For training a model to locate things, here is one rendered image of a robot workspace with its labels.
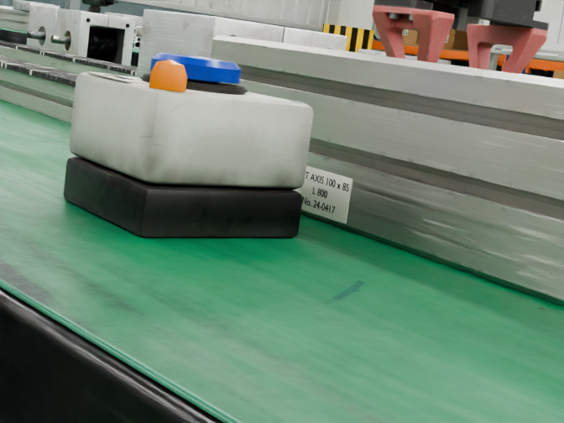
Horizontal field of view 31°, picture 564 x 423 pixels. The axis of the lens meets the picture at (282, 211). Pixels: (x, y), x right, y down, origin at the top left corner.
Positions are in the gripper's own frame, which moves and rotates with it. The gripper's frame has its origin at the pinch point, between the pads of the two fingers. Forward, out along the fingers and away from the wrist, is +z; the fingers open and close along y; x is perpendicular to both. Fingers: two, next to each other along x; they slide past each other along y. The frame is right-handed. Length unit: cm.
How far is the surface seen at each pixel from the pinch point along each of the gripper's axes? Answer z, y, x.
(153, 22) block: -3.0, -23.8, 3.4
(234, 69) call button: -1.3, -31.0, -17.8
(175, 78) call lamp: -0.8, -34.9, -19.8
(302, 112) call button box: 0.1, -28.6, -20.0
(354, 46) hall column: -12, 504, 625
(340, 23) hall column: -30, 506, 651
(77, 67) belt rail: 3, -2, 63
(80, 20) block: -2, 10, 89
